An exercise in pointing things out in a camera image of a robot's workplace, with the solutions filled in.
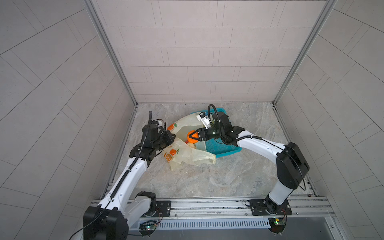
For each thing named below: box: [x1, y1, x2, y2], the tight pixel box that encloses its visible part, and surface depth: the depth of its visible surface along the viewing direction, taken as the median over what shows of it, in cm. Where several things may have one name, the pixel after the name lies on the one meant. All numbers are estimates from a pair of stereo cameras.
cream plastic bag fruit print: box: [162, 112, 217, 171], surface depth 75 cm
